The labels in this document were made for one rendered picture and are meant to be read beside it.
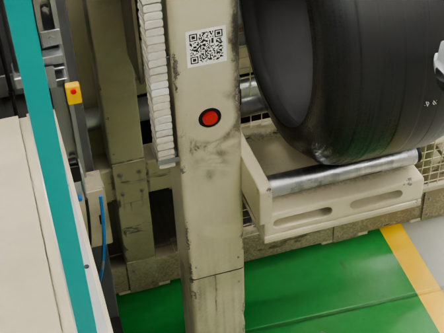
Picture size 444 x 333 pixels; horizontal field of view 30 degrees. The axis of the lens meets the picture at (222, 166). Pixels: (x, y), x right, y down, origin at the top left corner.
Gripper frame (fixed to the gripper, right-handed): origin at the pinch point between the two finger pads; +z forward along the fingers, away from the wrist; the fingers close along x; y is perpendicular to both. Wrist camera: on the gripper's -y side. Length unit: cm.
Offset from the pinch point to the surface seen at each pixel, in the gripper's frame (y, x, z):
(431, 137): -20.1, -3.8, 7.2
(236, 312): -74, 31, 31
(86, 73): -40, 50, 103
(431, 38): 3.7, 1.2, 1.5
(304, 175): -30.5, 17.5, 19.0
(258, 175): -27.6, 27.4, 18.5
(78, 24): -24, 50, 100
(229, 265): -57, 32, 29
